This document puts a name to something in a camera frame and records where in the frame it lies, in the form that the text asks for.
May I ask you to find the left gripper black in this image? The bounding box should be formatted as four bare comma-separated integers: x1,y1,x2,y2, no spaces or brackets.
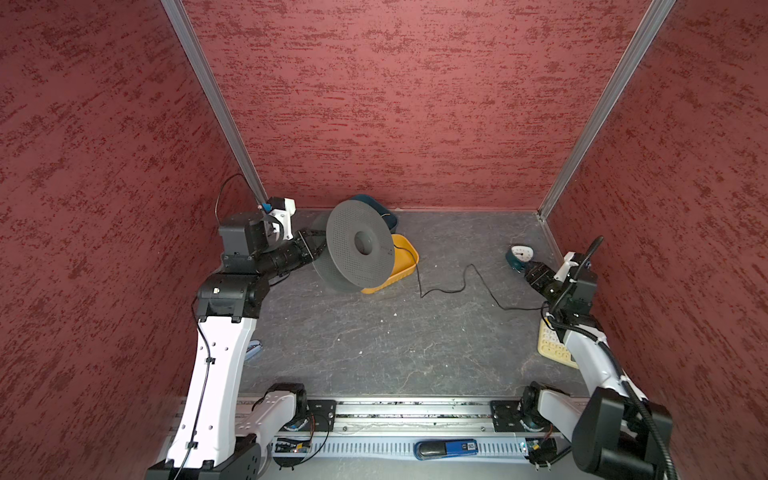
256,227,331,279

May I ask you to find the grey cable spool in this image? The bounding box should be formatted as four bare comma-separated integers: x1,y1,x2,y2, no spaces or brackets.
311,199,395,293

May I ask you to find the black cable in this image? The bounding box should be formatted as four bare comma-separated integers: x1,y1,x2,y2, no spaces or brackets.
392,239,547,313

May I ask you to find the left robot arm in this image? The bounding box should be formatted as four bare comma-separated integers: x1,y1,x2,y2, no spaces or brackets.
145,205,323,479

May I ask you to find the teal kitchen scale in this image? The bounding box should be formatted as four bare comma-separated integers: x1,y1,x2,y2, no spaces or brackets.
505,245,534,272

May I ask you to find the beige calculator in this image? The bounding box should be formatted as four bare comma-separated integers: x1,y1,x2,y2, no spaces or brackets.
537,320,578,369

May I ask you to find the small blue object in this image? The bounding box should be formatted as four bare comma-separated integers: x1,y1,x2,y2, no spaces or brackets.
244,340,263,361

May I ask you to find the teal plastic tray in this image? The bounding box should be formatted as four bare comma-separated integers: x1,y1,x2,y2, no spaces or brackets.
351,194,398,234

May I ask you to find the right corner aluminium profile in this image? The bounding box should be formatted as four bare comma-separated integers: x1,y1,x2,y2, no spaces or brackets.
538,0,676,223

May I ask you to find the corner aluminium profile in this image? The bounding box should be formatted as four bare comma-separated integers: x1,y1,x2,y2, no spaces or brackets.
538,0,676,223
161,0,268,209

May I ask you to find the yellow plastic tray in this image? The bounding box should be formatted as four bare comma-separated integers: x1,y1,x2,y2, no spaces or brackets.
362,234,420,294

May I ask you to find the blue black handheld device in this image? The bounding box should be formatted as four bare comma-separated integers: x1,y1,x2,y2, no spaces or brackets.
413,439,479,461

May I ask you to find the black corrugated conduit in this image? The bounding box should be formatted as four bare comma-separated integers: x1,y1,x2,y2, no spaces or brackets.
548,235,679,480

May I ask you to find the left corner aluminium profile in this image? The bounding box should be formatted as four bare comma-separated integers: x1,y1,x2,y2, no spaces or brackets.
161,0,268,209

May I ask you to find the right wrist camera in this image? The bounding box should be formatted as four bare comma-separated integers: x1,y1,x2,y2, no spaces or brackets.
554,251,580,283

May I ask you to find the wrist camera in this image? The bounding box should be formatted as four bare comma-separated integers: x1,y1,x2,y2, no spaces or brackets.
554,251,580,283
261,197,296,243

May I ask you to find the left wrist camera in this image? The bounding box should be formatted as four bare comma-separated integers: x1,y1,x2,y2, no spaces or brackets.
261,197,296,243

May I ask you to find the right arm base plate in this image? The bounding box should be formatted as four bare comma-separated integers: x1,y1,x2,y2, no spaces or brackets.
490,400,526,433

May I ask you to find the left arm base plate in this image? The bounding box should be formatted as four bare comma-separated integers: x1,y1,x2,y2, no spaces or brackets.
308,399,338,433

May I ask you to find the aluminium rail frame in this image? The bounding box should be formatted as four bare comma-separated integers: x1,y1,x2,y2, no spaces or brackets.
170,395,658,438

